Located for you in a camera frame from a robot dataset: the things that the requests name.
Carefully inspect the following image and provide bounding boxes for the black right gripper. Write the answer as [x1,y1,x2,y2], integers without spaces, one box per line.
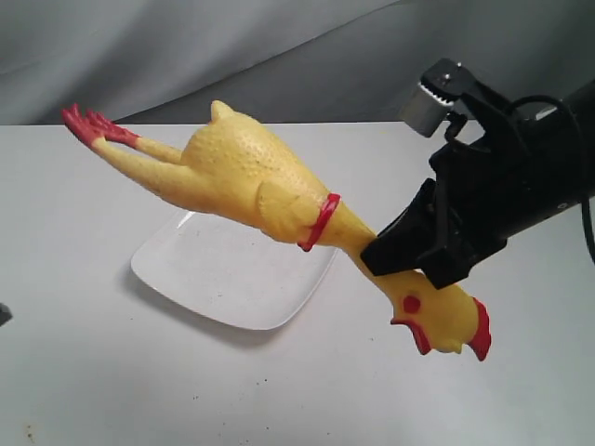
[361,95,540,292]

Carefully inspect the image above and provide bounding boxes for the yellow rubber chicken toy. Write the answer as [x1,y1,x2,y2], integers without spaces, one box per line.
[61,100,492,361]

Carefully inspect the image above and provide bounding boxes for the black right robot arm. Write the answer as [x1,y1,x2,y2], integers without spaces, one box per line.
[360,83,594,289]

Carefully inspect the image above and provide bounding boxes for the white square plate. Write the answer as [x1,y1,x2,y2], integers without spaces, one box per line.
[130,211,337,331]

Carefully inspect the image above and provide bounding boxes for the grey backdrop cloth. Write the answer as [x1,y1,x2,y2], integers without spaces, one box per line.
[1,1,594,125]

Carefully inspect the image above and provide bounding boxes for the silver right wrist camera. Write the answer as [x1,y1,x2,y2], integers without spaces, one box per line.
[398,58,462,138]

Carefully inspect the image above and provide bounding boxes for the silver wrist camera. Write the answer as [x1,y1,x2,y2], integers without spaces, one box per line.
[0,303,13,326]
[398,58,462,138]

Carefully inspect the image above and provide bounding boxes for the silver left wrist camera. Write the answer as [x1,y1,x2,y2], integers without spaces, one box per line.
[0,303,13,326]

